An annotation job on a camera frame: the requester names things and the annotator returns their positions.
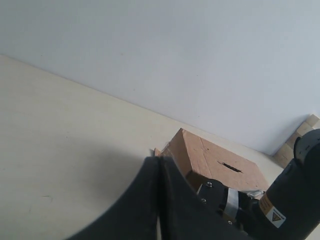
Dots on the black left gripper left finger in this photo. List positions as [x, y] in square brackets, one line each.
[134, 215]

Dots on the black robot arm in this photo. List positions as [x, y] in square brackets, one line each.
[288, 210]

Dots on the brown cardboard slotted box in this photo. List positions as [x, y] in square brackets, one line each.
[199, 159]

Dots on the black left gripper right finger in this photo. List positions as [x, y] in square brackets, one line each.
[183, 215]

